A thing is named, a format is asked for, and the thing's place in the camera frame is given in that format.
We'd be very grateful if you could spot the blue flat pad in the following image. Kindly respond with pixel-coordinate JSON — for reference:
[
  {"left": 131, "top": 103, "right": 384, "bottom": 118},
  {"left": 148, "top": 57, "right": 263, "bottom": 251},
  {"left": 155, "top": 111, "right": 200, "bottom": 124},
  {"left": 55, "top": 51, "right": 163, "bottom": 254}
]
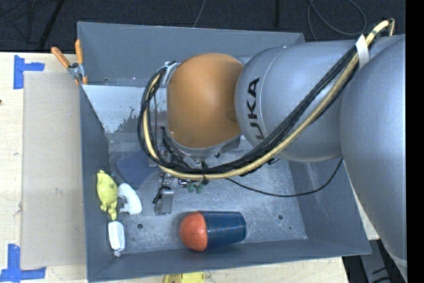
[{"left": 115, "top": 152, "right": 156, "bottom": 190}]

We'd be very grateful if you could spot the white curved plastic piece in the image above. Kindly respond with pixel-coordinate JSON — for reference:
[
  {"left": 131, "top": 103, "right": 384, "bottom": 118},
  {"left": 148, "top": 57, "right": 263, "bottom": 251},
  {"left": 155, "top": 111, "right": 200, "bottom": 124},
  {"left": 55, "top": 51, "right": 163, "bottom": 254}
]
[{"left": 117, "top": 182, "right": 143, "bottom": 216}]

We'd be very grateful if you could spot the small white bottle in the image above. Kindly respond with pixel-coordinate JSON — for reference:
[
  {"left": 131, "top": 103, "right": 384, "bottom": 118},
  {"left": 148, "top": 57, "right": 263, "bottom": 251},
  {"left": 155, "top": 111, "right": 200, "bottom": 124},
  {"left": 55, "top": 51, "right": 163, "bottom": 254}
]
[{"left": 107, "top": 221, "right": 127, "bottom": 258}]

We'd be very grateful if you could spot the brown cardboard board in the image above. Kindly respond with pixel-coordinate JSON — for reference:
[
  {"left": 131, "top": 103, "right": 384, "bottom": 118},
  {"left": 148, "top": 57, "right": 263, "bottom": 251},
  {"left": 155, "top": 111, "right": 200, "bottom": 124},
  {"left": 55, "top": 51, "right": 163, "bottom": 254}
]
[{"left": 19, "top": 71, "right": 88, "bottom": 271}]

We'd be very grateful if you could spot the dark blue cup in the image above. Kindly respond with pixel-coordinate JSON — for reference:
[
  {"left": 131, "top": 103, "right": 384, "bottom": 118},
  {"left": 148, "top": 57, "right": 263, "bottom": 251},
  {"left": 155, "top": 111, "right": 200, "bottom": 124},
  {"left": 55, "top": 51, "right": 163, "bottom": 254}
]
[{"left": 199, "top": 210, "right": 247, "bottom": 249}]

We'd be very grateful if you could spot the grey metal bin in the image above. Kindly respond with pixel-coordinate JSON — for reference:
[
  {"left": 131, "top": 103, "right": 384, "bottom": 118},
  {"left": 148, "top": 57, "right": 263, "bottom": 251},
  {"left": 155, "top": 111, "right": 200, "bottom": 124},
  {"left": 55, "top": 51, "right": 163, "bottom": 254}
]
[{"left": 76, "top": 21, "right": 372, "bottom": 283}]

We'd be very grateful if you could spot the yellow toy animal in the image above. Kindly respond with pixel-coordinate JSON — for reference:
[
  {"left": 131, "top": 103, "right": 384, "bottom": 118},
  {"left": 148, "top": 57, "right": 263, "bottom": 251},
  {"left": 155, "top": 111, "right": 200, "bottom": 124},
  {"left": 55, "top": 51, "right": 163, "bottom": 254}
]
[{"left": 95, "top": 169, "right": 120, "bottom": 221}]

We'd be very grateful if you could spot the orange ball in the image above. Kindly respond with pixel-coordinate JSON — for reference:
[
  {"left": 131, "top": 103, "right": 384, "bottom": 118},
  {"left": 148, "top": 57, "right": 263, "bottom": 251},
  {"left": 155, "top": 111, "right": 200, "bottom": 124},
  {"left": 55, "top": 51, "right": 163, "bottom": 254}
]
[{"left": 179, "top": 211, "right": 209, "bottom": 253}]

